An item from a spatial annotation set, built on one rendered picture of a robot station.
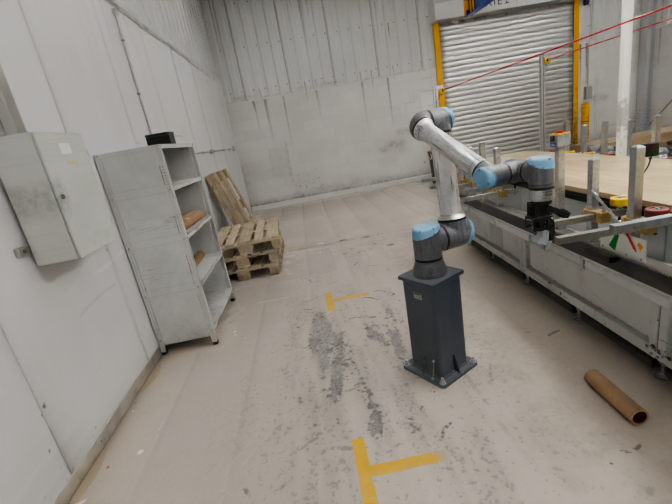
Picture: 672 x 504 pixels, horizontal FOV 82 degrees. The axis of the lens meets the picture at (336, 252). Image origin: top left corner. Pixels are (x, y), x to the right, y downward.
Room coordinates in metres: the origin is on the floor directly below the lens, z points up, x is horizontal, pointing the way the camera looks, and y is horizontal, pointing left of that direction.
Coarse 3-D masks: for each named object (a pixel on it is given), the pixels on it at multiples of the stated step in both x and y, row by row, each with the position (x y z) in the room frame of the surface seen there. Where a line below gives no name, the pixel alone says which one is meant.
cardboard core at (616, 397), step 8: (584, 376) 1.61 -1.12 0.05; (592, 376) 1.57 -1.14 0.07; (600, 376) 1.55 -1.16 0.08; (592, 384) 1.55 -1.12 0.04; (600, 384) 1.51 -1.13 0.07; (608, 384) 1.49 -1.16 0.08; (600, 392) 1.49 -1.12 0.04; (608, 392) 1.46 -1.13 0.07; (616, 392) 1.43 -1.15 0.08; (608, 400) 1.44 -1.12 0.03; (616, 400) 1.40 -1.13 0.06; (624, 400) 1.38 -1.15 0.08; (632, 400) 1.37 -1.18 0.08; (616, 408) 1.40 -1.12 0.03; (624, 408) 1.35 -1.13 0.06; (632, 408) 1.33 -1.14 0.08; (640, 408) 1.32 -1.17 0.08; (624, 416) 1.35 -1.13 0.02; (632, 416) 1.31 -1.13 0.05; (640, 416) 1.34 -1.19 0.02; (648, 416) 1.31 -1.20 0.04; (640, 424) 1.31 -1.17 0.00
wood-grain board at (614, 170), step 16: (576, 160) 2.97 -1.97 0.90; (608, 160) 2.73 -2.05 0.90; (624, 160) 2.63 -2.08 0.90; (656, 160) 2.44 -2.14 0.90; (576, 176) 2.39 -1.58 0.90; (608, 176) 2.23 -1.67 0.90; (624, 176) 2.15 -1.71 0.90; (656, 176) 2.02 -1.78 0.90; (608, 192) 1.87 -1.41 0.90; (624, 192) 1.82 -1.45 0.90; (656, 192) 1.72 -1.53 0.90
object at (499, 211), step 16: (480, 208) 3.02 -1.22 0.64; (496, 208) 2.73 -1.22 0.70; (512, 224) 2.49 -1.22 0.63; (592, 240) 1.74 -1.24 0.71; (592, 256) 1.70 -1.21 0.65; (624, 256) 1.52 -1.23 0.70; (624, 272) 1.50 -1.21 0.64; (640, 272) 1.42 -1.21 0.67; (656, 272) 1.34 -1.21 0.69; (656, 288) 1.34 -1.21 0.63
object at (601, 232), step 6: (600, 228) 1.49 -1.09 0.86; (606, 228) 1.47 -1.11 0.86; (570, 234) 1.48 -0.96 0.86; (576, 234) 1.47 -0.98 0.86; (582, 234) 1.46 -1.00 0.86; (588, 234) 1.46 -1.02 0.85; (594, 234) 1.46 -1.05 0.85; (600, 234) 1.46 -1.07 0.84; (606, 234) 1.46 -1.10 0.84; (612, 234) 1.46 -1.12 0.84; (558, 240) 1.46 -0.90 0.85; (564, 240) 1.46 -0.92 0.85; (570, 240) 1.46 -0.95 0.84; (576, 240) 1.46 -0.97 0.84; (582, 240) 1.46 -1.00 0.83
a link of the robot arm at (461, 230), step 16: (432, 112) 2.02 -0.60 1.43; (448, 112) 2.04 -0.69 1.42; (448, 128) 2.03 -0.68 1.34; (448, 160) 2.01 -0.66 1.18; (448, 176) 2.00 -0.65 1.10; (448, 192) 1.99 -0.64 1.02; (448, 208) 1.99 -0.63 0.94; (448, 224) 1.97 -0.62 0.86; (464, 224) 1.97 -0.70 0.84; (464, 240) 1.97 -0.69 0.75
